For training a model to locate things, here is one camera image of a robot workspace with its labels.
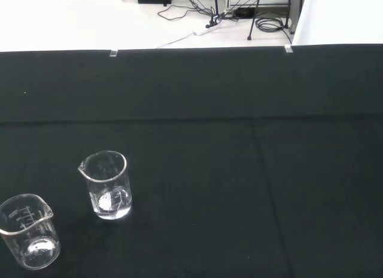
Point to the black bench cloth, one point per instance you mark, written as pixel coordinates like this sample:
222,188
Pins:
209,140

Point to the white power strip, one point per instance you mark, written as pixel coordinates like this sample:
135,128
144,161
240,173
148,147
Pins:
206,30

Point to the small clear cloth clip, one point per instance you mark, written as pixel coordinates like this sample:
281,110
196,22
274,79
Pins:
113,53
288,48

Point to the black tripod leg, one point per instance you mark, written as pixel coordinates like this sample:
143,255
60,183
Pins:
253,18

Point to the black power adapter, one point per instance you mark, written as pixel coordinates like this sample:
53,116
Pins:
243,12

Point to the pale board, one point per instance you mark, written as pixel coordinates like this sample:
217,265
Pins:
338,18

